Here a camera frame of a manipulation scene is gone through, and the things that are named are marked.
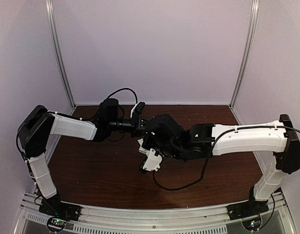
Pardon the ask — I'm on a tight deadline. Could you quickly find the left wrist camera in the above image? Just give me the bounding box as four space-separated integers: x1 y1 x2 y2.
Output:
130 101 146 118

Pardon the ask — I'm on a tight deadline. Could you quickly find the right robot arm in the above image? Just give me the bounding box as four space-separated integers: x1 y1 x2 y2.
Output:
138 114 300 215

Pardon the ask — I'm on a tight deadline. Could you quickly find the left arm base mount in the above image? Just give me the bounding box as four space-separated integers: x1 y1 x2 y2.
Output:
38 203 81 221

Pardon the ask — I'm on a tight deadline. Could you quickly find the white remote control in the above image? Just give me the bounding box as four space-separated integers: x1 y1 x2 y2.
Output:
137 138 148 155

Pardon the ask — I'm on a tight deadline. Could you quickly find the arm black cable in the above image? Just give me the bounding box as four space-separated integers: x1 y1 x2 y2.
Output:
16 88 138 156
152 125 300 191

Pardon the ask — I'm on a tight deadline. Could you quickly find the right aluminium frame post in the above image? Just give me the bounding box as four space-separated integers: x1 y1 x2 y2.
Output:
229 0 270 183

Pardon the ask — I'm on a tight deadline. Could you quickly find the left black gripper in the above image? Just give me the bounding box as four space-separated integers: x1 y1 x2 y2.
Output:
108 112 149 138

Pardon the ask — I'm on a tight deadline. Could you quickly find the left aluminium frame post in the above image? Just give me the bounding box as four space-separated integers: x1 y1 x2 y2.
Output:
42 0 76 171

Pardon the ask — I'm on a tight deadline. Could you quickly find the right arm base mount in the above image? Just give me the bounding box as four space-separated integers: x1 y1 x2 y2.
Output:
226 201 269 220

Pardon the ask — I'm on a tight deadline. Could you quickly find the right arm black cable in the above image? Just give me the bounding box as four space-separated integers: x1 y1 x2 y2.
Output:
152 125 300 191

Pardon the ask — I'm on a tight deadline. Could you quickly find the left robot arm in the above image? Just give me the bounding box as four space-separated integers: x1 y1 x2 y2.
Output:
16 98 145 216

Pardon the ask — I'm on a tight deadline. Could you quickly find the aluminium frame post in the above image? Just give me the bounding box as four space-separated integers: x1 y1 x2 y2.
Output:
42 0 76 171
229 0 270 183

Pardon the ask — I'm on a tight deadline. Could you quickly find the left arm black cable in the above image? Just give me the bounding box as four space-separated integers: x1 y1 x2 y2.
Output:
16 88 138 156

